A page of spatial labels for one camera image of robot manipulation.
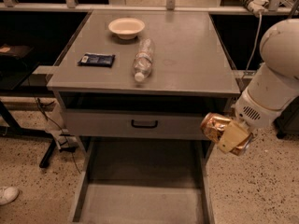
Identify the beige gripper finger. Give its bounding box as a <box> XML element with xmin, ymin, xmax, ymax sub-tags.
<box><xmin>217</xmin><ymin>122</ymin><xmax>248</xmax><ymax>154</ymax></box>

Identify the crushed orange soda can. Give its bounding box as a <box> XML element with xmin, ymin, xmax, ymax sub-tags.
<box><xmin>199</xmin><ymin>112</ymin><xmax>254</xmax><ymax>157</ymax></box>

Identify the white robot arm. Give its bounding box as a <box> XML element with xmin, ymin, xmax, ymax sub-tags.
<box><xmin>218</xmin><ymin>19</ymin><xmax>299</xmax><ymax>153</ymax></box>

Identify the grey drawer cabinet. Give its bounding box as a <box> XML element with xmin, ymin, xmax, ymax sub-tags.
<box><xmin>46</xmin><ymin>10</ymin><xmax>241</xmax><ymax>224</ymax></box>

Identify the open grey lower drawer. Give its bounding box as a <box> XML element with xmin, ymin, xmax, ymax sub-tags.
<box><xmin>69</xmin><ymin>138</ymin><xmax>216</xmax><ymax>224</ymax></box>

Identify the grey closed drawer front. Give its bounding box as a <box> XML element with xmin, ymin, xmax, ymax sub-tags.
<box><xmin>62</xmin><ymin>109</ymin><xmax>206</xmax><ymax>140</ymax></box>

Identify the clear plastic water bottle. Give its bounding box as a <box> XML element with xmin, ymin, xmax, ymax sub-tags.
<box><xmin>133</xmin><ymin>38</ymin><xmax>155</xmax><ymax>82</ymax></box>

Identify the white power strip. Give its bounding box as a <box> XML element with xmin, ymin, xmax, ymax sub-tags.
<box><xmin>240</xmin><ymin>0</ymin><xmax>269</xmax><ymax>17</ymax></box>

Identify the white paper bowl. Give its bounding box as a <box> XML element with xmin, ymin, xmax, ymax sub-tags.
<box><xmin>108</xmin><ymin>18</ymin><xmax>145</xmax><ymax>40</ymax></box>

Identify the blue snack packet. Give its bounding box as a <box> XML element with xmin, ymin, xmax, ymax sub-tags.
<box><xmin>78</xmin><ymin>53</ymin><xmax>115</xmax><ymax>67</ymax></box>

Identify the black side table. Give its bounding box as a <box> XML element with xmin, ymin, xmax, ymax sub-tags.
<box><xmin>0</xmin><ymin>55</ymin><xmax>56</xmax><ymax>168</ymax></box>

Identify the white sneaker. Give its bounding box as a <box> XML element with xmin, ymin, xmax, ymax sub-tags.
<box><xmin>0</xmin><ymin>187</ymin><xmax>20</xmax><ymax>206</ymax></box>

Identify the black drawer handle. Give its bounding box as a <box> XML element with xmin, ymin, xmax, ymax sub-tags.
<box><xmin>131</xmin><ymin>119</ymin><xmax>158</xmax><ymax>129</ymax></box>

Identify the white power cable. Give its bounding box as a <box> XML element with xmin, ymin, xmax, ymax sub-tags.
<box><xmin>244</xmin><ymin>12</ymin><xmax>263</xmax><ymax>77</ymax></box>

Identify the metal rail frame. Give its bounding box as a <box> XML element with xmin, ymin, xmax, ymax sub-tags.
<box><xmin>0</xmin><ymin>0</ymin><xmax>299</xmax><ymax>17</ymax></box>

